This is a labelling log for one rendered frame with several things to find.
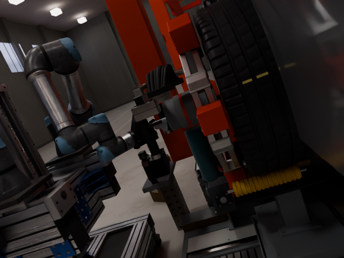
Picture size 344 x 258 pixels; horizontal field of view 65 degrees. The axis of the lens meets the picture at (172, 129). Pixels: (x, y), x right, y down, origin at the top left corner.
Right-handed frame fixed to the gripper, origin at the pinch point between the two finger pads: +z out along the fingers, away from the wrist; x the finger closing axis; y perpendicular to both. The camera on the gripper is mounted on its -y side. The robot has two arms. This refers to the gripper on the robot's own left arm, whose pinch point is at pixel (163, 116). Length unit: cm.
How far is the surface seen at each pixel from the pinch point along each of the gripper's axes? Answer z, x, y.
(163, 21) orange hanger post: 150, -154, -76
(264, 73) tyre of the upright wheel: -6, 64, -9
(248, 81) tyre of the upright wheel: -9, 61, -8
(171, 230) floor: 3, -51, 83
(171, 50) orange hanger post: 148, -156, -41
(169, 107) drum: -9.2, 21.7, -6.0
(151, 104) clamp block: -21.5, 30.0, -10.9
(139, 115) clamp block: -25.3, 26.2, -8.7
